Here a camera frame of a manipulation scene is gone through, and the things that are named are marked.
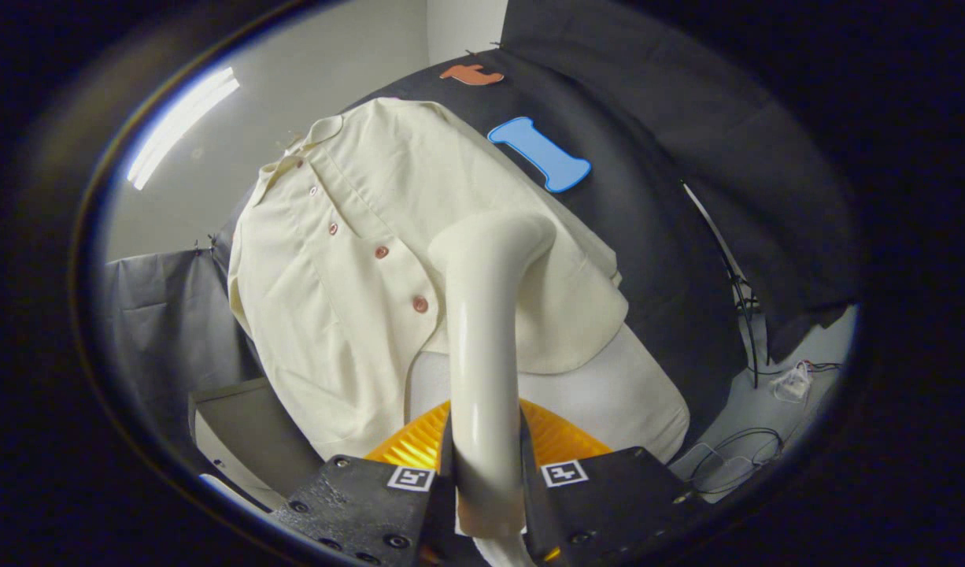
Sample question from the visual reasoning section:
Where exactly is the black floor cable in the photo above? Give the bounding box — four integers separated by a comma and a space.
687, 428, 784, 497

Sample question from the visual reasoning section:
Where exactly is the ceiling light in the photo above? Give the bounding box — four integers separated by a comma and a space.
127, 67, 241, 191

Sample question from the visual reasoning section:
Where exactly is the black hanging cable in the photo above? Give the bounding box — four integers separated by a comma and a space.
679, 181, 767, 391

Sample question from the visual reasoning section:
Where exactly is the white garment steamer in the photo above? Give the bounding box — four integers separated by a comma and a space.
427, 209, 558, 540

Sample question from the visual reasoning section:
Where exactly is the black backdrop cloth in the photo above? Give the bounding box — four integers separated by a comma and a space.
101, 0, 865, 442

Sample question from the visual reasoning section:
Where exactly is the grey cabinet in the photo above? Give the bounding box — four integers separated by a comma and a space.
187, 376, 326, 513

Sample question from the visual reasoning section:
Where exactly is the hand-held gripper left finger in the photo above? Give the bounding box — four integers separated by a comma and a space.
270, 400, 457, 567

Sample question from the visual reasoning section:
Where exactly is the cream button shirt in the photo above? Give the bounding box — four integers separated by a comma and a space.
227, 97, 629, 461

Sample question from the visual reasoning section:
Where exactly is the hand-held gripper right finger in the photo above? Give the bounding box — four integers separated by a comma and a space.
517, 398, 708, 564

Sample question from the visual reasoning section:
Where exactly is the small white bundle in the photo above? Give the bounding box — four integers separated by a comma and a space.
770, 360, 814, 405

